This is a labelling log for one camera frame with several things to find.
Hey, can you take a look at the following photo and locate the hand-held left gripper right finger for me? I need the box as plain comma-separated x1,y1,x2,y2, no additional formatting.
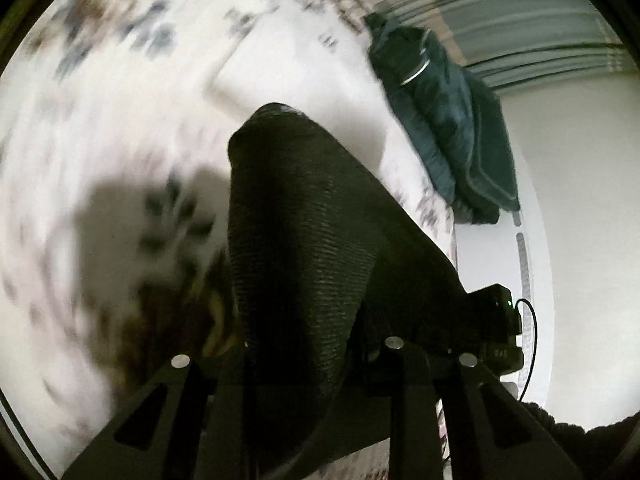
384,336,584,480

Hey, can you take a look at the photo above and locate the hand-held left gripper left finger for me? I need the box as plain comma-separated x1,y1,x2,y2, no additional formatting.
60,341,262,480

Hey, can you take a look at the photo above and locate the floral printed bed sheet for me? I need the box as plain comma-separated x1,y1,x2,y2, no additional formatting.
0,0,458,480

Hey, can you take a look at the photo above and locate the grey striped curtain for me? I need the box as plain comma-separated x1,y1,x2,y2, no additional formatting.
375,0,627,92

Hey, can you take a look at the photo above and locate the person's right forearm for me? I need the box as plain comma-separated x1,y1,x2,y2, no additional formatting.
520,400,637,480

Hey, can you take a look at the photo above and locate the dark green jacket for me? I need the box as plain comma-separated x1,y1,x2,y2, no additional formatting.
364,12,521,225

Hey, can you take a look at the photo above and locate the black knit cloth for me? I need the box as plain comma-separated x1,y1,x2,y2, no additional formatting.
227,102,463,480

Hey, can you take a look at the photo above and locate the black cable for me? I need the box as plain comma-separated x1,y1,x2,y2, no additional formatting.
514,298,539,403

